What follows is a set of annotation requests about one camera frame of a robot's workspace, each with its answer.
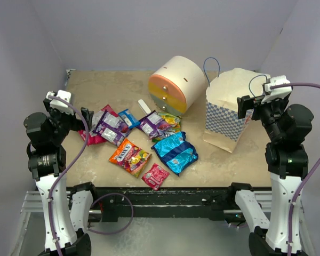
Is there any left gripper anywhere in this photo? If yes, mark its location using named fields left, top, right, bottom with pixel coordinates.
left=43, top=99, right=92, bottom=144

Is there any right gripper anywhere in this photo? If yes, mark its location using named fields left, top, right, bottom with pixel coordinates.
left=238, top=91, right=289, bottom=140

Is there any pink snack bag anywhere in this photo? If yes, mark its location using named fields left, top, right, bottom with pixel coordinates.
left=87, top=105, right=118, bottom=146

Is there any checkered paper bag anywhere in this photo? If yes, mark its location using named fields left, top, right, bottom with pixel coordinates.
left=203, top=68, right=271, bottom=153

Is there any blue m&m's packet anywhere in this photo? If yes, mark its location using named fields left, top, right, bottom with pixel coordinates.
left=118, top=109, right=140, bottom=130

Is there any purple snack bag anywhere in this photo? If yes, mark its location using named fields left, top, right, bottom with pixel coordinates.
left=93, top=110, right=131, bottom=147
left=137, top=110, right=172, bottom=140

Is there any large blue snack bag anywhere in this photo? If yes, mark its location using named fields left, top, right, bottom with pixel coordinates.
left=151, top=132, right=199, bottom=177

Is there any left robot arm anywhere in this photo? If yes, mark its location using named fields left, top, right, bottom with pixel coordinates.
left=23, top=92, right=99, bottom=255

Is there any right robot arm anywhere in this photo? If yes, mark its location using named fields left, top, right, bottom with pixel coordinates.
left=226, top=95, right=314, bottom=255

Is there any orange Fox's candy bag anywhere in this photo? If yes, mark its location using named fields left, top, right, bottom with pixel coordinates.
left=109, top=138, right=152, bottom=178

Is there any green Fox's candy bag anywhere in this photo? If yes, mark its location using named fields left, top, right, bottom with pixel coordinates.
left=152, top=112, right=181, bottom=142

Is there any small white plastic bar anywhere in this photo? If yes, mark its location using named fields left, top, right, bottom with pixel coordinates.
left=138, top=99, right=152, bottom=115

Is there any round mini drawer cabinet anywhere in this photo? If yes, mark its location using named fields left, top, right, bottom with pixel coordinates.
left=148, top=56, right=207, bottom=117

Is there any small pink candy packet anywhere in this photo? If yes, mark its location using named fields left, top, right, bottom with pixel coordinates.
left=141, top=164, right=170, bottom=191

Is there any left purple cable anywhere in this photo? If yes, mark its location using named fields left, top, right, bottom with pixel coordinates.
left=48, top=95, right=134, bottom=256

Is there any purple cable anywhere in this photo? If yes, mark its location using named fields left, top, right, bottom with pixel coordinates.
left=269, top=82, right=320, bottom=256
left=48, top=95, right=134, bottom=256

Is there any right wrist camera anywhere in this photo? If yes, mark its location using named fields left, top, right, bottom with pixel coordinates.
left=261, top=75, right=292, bottom=105

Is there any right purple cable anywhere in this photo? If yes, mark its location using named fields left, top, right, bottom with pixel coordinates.
left=269, top=82, right=320, bottom=256

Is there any aluminium frame rail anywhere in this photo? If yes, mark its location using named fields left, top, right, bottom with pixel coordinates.
left=21, top=191, right=43, bottom=213

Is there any black table front rail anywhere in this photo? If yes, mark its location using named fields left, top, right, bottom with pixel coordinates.
left=89, top=187, right=244, bottom=222

